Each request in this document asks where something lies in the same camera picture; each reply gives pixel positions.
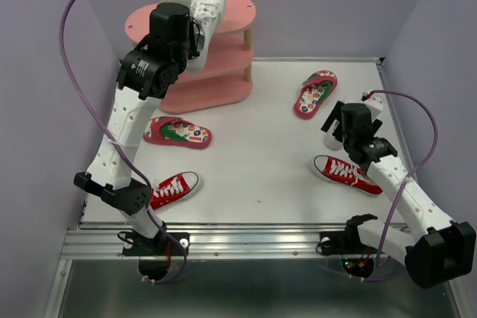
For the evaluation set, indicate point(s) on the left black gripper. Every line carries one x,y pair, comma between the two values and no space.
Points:
189,26

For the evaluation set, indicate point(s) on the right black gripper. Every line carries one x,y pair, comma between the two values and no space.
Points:
336,113

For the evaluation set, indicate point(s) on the white sneaker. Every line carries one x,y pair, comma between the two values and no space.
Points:
334,138
208,14

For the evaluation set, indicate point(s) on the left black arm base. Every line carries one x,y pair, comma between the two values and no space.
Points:
162,259

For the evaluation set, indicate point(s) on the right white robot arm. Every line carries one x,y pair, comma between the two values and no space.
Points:
436,248

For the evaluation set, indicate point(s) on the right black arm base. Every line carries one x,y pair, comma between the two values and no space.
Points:
356,258

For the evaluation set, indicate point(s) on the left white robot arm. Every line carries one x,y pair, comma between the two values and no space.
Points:
144,77

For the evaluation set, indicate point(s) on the pink three-tier shoe shelf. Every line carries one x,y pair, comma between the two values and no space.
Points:
226,78

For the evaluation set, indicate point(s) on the pink patterned flip-flop right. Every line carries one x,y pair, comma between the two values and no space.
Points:
315,90

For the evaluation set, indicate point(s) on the pink patterned flip-flop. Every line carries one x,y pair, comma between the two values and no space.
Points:
315,90
175,131

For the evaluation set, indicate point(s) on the red canvas sneaker right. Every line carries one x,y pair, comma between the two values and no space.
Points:
338,171

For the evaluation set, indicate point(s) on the red canvas sneaker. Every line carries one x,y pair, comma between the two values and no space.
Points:
338,171
177,188

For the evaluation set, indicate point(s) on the pink patterned flip-flop left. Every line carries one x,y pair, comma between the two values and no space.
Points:
175,131

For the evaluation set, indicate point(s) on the red canvas sneaker left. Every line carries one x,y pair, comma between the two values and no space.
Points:
177,188

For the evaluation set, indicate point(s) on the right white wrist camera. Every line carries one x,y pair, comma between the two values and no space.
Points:
374,102

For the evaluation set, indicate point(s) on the aluminium front rail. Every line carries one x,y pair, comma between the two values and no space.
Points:
208,241

